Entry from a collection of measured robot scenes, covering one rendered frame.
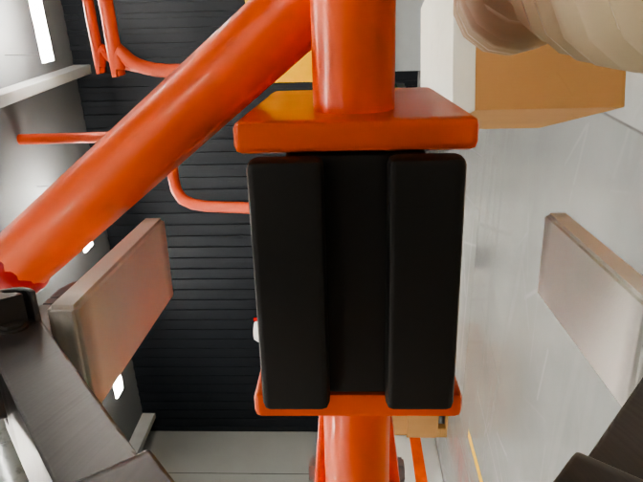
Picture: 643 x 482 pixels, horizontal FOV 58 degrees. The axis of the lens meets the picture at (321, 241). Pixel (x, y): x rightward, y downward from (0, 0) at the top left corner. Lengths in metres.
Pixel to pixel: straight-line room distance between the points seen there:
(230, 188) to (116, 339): 11.40
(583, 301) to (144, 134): 0.13
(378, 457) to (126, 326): 0.09
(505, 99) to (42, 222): 1.33
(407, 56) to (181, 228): 6.33
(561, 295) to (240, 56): 0.12
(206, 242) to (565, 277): 11.97
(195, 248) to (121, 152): 12.02
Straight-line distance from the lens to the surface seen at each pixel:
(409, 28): 7.58
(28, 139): 9.82
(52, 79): 10.39
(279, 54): 0.17
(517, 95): 1.48
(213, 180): 11.55
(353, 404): 0.17
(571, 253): 0.19
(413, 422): 7.97
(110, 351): 0.17
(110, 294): 0.16
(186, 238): 12.16
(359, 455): 0.19
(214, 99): 0.17
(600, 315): 0.17
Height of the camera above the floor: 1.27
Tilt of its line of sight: 3 degrees up
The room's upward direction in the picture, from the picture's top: 91 degrees counter-clockwise
